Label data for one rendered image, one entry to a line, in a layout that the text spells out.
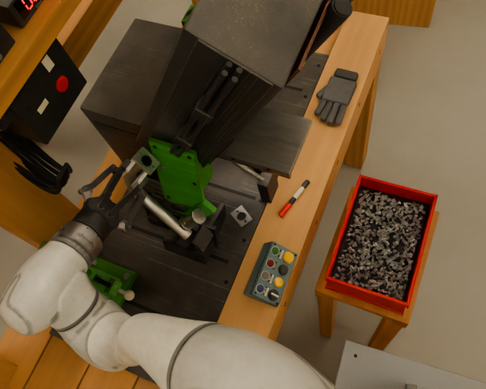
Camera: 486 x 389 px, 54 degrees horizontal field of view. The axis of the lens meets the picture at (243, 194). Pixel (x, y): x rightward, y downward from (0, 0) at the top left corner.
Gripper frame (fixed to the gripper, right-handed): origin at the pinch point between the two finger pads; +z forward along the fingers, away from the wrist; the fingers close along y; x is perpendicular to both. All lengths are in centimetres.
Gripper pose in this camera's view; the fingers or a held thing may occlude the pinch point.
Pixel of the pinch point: (136, 169)
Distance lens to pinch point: 110.6
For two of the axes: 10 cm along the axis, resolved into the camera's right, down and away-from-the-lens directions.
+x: -6.6, 3.0, 6.8
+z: 3.6, -6.7, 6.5
